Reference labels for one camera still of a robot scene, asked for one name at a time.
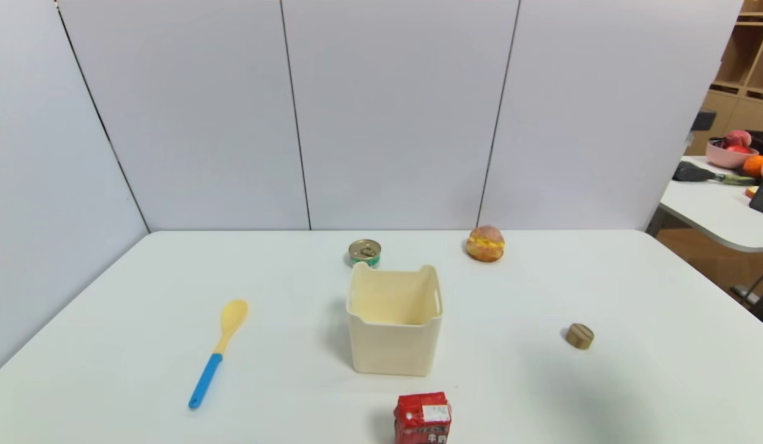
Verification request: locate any toy bread bun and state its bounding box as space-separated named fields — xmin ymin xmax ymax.
xmin=466 ymin=225 xmax=506 ymax=263

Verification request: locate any white side table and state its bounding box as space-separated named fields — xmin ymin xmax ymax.
xmin=645 ymin=155 xmax=763 ymax=253

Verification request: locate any green cat food can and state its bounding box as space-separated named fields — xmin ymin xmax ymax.
xmin=348 ymin=239 xmax=382 ymax=269

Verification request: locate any red milk carton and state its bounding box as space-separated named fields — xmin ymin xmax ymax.
xmin=393 ymin=392 xmax=453 ymax=444

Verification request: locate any cream plastic box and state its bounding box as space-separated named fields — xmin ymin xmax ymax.
xmin=346 ymin=261 xmax=444 ymax=377

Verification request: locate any small brown wooden cylinder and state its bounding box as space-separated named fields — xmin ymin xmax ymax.
xmin=565 ymin=323 xmax=595 ymax=350

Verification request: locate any yellow spoon with blue handle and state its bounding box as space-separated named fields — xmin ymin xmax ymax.
xmin=188 ymin=299 xmax=249 ymax=410

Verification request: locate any pink bowl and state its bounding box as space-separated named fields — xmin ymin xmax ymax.
xmin=706 ymin=139 xmax=759 ymax=170

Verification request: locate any wooden shelf unit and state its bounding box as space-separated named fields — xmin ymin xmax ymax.
xmin=687 ymin=0 xmax=763 ymax=158

